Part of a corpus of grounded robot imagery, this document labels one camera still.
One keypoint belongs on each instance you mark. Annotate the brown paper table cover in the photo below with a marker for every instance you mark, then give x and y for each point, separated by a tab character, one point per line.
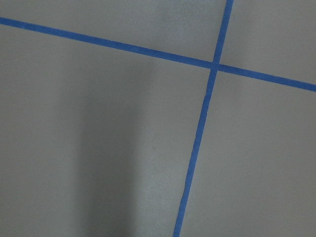
157	118

